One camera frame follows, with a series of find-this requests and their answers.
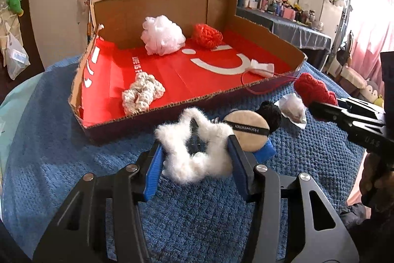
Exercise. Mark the light blue bed sheet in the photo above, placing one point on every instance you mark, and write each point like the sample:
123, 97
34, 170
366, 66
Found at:
12, 102

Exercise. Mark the beige hanging organizer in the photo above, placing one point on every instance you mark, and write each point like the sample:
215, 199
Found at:
6, 28

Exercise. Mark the cream crochet scrunchie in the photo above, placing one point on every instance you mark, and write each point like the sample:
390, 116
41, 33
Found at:
138, 96

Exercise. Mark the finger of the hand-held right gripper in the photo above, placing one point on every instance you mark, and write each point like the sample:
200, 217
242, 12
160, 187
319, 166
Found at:
360, 107
326, 111

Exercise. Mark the pink curtain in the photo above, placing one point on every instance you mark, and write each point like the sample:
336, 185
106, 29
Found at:
375, 19

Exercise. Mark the orange knitted scrunchie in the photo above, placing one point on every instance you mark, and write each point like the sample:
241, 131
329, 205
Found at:
206, 35

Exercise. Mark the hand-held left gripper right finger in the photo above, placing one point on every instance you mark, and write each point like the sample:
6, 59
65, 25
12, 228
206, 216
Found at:
240, 164

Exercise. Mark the cluttered cosmetics table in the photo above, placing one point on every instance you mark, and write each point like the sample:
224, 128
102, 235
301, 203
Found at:
277, 4

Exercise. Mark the blue cloth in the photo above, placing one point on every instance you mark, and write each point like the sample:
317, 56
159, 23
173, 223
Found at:
264, 152

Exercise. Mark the white mesh bath loofah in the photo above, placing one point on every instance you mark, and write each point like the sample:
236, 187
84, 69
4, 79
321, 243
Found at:
163, 35

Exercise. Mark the clear plastic bag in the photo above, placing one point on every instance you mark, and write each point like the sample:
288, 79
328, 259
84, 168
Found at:
17, 59

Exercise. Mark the beige powder puff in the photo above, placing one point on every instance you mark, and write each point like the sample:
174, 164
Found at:
246, 139

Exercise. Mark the small white cloth piece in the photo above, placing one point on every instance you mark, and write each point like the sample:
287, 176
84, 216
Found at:
261, 67

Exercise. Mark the brown cardboard box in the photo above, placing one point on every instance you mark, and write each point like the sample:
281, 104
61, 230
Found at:
138, 13

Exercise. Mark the red knitted scrunchie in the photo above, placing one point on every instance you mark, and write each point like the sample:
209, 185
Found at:
311, 87

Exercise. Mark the green plush toy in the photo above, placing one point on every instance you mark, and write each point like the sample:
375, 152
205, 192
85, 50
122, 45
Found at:
14, 1

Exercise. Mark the table with grey cloth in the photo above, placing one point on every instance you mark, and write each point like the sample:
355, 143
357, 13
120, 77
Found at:
277, 25

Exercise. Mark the dark wooden door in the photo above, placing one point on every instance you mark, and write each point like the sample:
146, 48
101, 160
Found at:
34, 44

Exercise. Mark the blue knitted blanket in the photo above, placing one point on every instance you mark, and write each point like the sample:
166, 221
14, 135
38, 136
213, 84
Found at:
61, 158

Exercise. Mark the person's right forearm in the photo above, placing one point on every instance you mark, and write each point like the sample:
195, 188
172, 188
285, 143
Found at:
369, 235

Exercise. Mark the white fluffy scrunchie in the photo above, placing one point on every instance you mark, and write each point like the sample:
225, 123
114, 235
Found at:
172, 133

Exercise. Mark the cushioned stool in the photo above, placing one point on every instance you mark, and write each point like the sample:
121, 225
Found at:
351, 76

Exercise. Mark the grey penguin plush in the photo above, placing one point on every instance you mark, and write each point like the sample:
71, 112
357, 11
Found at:
371, 93

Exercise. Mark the black knitted scrunchie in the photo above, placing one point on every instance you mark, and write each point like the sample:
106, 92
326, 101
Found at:
271, 115

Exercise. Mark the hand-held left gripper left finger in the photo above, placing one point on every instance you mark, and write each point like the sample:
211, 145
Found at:
154, 170

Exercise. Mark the person's right hand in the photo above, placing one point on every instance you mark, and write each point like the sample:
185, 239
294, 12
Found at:
375, 179

